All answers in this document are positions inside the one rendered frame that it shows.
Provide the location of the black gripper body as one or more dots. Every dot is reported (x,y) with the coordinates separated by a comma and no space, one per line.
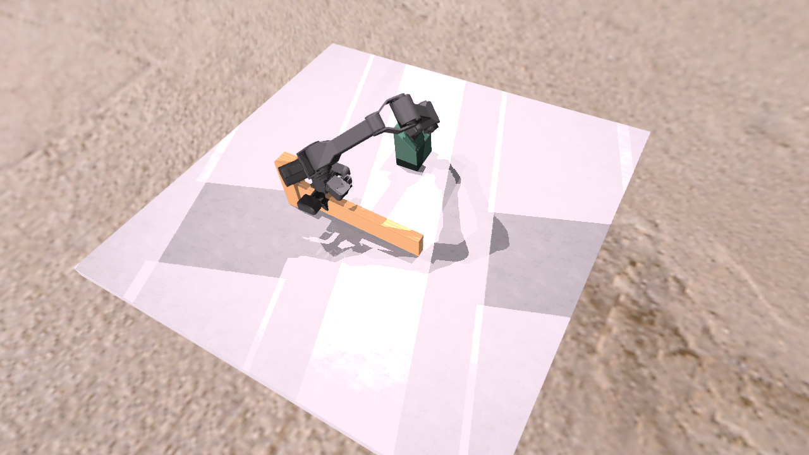
(312,204)

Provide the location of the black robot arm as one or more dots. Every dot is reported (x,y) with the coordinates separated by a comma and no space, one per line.
(316,159)

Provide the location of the light wooden board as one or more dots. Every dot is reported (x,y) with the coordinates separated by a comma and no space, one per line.
(370,222)

